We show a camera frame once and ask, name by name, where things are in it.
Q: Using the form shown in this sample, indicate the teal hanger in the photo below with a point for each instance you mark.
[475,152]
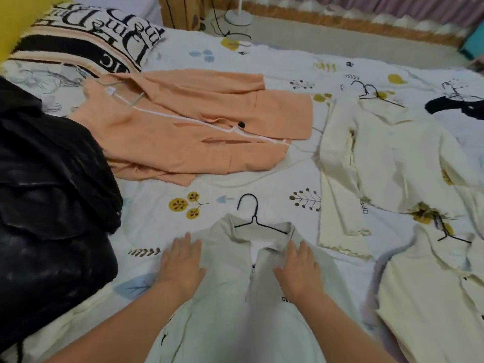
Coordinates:
[134,102]

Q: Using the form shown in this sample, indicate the light green zip sweatshirt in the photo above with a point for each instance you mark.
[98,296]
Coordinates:
[234,317]

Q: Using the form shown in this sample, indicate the person's left hand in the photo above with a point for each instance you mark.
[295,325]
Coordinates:
[183,268]

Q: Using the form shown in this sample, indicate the peach blazer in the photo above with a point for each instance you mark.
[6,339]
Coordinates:
[170,139]

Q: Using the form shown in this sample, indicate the white knit cardigan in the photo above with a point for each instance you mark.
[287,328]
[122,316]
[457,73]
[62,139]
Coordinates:
[397,158]

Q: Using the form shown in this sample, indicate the black white printed pillow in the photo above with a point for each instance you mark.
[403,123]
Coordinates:
[94,33]
[41,86]

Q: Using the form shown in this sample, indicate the pale yellow polo shirt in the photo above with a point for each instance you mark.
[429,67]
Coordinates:
[427,306]

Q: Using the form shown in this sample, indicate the white standing fan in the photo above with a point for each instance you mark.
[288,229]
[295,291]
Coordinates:
[239,16]

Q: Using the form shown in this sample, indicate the wooden cabinet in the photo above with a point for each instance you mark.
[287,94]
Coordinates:
[181,11]

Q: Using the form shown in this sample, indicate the white nightstand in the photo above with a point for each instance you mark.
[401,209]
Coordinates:
[124,7]

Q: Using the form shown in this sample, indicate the person's left forearm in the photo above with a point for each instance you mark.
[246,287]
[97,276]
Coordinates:
[121,328]

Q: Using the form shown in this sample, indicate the cream lace-up knit sweater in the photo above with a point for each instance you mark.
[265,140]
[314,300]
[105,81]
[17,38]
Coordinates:
[340,230]

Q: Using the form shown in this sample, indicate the white printed t-shirt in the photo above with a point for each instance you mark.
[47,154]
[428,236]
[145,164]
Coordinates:
[469,128]

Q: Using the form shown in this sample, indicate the person's right hand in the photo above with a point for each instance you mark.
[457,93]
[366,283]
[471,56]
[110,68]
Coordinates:
[302,275]

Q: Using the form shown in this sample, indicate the black leather jacket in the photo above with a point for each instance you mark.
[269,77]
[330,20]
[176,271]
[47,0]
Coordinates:
[49,204]

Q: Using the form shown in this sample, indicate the person's right forearm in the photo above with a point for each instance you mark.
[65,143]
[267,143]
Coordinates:
[348,332]

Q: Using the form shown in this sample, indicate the yellow black bed headboard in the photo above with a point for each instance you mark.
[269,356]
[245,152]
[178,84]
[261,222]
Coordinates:
[19,22]

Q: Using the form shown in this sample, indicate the purple curtain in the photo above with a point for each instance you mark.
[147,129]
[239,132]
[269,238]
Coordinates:
[359,15]

